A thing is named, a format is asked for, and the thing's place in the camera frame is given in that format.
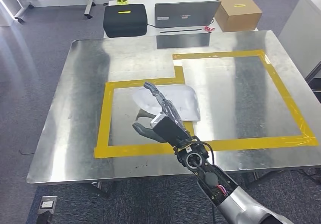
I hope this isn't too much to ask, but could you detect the silver floor socket box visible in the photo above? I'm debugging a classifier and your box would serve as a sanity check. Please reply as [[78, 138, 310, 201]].
[[38, 195, 57, 215]]

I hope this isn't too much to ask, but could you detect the steel workbench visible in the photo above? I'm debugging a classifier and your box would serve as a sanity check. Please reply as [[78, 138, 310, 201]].
[[26, 30, 321, 198]]

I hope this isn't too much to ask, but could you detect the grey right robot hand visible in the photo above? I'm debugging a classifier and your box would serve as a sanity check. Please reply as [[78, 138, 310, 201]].
[[132, 81, 188, 144]]

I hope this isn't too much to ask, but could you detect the brown cardboard box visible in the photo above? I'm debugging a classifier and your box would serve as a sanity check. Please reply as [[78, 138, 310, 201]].
[[214, 0, 263, 33]]

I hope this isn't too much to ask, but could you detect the black carrying case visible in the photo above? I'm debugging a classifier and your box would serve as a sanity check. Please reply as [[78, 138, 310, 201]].
[[103, 3, 148, 39]]

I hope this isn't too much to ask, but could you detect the white frame table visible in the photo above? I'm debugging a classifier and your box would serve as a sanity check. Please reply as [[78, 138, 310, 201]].
[[8, 0, 112, 24]]

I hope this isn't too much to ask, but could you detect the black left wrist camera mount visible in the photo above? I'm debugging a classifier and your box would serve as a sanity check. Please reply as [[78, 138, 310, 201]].
[[36, 212, 53, 224]]

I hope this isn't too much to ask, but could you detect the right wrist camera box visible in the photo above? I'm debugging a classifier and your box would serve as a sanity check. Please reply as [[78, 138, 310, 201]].
[[150, 113, 191, 147]]

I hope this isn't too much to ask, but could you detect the grey top steel table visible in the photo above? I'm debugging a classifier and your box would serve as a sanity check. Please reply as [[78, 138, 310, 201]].
[[278, 0, 321, 83]]

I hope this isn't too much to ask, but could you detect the white office desk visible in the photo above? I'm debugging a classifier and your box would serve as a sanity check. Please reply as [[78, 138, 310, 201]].
[[103, 0, 258, 39]]

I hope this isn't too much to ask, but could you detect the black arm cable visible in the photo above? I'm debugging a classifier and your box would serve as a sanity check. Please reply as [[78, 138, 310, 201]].
[[193, 140, 216, 224]]

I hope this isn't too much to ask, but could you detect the yellow tape on workbench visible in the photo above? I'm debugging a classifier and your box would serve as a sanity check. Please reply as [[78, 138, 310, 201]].
[[94, 49, 319, 159]]

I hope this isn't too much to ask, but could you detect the white plastic car part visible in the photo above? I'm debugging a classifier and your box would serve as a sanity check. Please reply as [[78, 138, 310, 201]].
[[132, 85, 200, 122]]

